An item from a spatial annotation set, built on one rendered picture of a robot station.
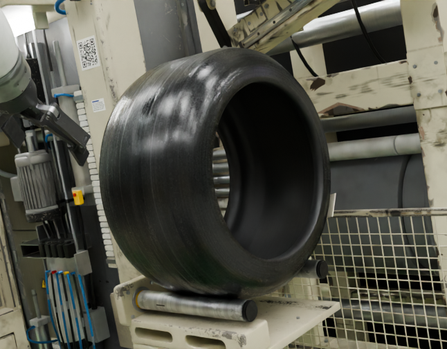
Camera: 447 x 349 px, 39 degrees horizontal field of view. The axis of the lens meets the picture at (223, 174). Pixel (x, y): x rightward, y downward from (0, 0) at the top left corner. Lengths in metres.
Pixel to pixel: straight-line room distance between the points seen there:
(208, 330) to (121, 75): 0.65
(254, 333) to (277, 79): 0.55
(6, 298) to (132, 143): 0.69
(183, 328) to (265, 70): 0.59
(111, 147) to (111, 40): 0.36
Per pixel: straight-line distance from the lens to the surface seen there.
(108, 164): 1.33
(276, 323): 1.53
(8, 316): 1.78
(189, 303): 1.43
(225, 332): 1.35
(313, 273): 1.54
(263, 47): 1.79
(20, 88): 1.02
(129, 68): 1.62
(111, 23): 1.62
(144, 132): 1.26
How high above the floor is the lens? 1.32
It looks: 6 degrees down
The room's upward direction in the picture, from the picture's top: 10 degrees counter-clockwise
